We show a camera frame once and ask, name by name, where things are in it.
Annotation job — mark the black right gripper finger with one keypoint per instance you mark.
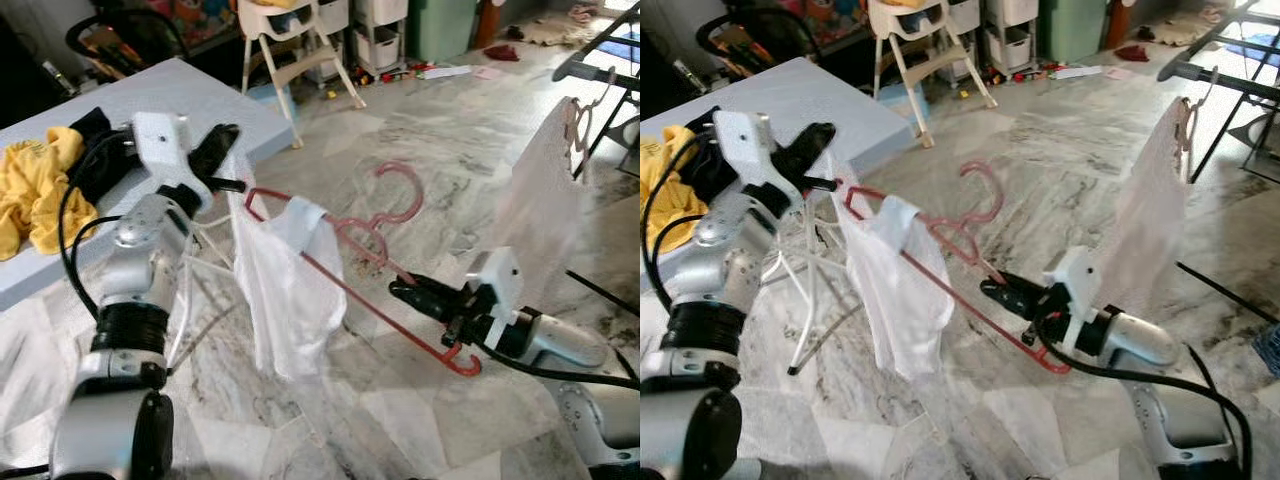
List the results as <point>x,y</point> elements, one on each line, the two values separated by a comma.
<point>440,285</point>
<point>1015,303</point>
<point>1025,282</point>
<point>425,305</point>

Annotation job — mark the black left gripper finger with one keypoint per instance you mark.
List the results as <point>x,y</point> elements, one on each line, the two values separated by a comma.
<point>218,145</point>
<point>808,145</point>
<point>822,184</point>
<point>230,185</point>

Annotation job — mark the pink plastic hanger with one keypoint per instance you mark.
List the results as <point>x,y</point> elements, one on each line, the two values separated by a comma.
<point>380,300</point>
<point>980,300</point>

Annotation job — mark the white sheer garment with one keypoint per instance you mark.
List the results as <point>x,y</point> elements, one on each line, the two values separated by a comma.
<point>290,300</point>
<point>900,300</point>

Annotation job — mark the yellow printed t-shirt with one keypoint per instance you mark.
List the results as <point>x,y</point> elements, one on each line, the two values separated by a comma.
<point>40,190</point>
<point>665,190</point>

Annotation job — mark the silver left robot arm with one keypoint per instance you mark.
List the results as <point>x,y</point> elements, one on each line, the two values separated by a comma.
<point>140,280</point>
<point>720,280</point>

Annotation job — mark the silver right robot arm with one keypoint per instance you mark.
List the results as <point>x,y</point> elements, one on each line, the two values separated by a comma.
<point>560,345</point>
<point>1145,345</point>

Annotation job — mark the dusky brown clothes hanger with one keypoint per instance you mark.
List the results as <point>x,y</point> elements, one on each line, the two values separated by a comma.
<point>578,130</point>
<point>1187,130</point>

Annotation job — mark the light blue folding table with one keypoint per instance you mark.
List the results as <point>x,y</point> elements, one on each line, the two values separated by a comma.
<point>860,100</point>
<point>230,100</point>

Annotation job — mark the black crumpled garment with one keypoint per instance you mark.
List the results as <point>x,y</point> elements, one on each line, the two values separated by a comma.
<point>705,150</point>
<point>100,150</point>

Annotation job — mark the black toy stroller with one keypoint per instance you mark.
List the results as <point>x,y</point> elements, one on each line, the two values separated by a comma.
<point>115,45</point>
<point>745,45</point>

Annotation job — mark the cream white shirt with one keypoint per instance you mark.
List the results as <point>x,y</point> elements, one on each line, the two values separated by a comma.
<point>1145,210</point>
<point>540,210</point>

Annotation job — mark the white baby high chair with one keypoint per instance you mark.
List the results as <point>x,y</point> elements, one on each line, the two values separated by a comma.
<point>285,25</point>
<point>915,25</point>

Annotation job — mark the black flat television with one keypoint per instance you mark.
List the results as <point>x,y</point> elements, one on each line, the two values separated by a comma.
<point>25,85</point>
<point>660,75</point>

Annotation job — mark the white plastic drawer unit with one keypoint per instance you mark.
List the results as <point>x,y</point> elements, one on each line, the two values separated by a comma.
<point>1010,45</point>
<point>380,45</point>

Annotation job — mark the white paper strip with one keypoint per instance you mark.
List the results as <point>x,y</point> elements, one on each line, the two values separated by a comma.
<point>446,72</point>
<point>1077,72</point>

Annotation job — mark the pink paper sheet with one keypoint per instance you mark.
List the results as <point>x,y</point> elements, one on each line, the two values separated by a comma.
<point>1118,73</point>
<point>487,73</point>

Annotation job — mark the blue plaid shirt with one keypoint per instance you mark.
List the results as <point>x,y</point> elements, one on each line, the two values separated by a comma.
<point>1268,350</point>

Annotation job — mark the black metal drying rack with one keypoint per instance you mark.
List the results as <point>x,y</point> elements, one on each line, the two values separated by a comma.
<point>590,68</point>
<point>1200,70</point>

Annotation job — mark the red cloth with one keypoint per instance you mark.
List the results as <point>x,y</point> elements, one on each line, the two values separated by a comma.
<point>1132,53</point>
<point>502,53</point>

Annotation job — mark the green cabinet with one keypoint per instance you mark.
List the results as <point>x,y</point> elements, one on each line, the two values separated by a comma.
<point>1075,30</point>
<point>445,30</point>

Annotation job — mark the beige crumpled floor cloth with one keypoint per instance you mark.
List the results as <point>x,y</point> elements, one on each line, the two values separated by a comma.
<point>555,28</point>
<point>1185,28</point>

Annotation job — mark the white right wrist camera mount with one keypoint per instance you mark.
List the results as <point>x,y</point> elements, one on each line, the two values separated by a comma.
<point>1072,278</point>
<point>495,280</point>

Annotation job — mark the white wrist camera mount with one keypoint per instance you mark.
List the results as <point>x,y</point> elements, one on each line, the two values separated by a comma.
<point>1072,278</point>
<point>742,145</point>
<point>495,280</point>
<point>160,145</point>

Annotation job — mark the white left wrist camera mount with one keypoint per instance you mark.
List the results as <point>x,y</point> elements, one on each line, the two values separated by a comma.
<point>160,145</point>
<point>742,145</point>

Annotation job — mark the brown wooden post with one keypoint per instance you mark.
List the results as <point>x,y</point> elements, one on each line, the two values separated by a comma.
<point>489,22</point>
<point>1120,22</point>

